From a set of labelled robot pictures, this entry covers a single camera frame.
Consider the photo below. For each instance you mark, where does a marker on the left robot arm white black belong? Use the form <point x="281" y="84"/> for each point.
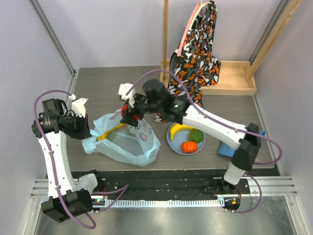
<point x="66" y="198"/>

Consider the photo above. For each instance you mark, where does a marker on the yellow fake banana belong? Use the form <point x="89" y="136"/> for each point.
<point x="105" y="135"/>
<point x="176" y="127"/>

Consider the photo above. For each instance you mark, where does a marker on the pink cream hanger hoop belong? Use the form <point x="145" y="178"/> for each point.
<point x="198" y="8"/>

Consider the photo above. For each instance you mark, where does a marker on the camouflage patterned fabric bag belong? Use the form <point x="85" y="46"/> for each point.
<point x="197" y="67"/>

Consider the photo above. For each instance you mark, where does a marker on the blue round plate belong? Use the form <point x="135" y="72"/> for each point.
<point x="185" y="140"/>

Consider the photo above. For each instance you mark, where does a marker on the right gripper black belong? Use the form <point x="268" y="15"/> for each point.
<point x="133" y="110"/>

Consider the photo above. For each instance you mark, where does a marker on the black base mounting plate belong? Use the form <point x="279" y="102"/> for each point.
<point x="163" y="184"/>

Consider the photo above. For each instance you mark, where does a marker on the blue cloth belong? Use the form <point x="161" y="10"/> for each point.
<point x="230" y="149"/>

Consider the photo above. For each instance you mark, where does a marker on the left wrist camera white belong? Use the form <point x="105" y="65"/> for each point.
<point x="78" y="105"/>

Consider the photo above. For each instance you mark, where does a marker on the green fake lime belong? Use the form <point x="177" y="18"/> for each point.
<point x="196" y="135"/>

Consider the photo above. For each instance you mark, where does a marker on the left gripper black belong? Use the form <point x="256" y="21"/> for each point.
<point x="85" y="131"/>

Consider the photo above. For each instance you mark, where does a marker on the wooden rack frame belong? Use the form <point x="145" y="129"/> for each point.
<point x="245" y="31"/>

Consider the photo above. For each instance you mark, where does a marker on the red fake tomato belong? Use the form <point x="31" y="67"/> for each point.
<point x="128" y="117"/>

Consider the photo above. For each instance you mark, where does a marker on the white slotted cable duct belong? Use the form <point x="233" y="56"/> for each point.
<point x="158" y="204"/>

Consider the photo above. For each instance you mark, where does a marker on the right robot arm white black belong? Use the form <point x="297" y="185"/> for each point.
<point x="245" y="140"/>

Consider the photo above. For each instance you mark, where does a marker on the orange fake pumpkin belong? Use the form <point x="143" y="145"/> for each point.
<point x="189" y="147"/>

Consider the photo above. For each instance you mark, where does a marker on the light blue plastic bag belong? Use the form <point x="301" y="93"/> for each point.
<point x="128" y="144"/>

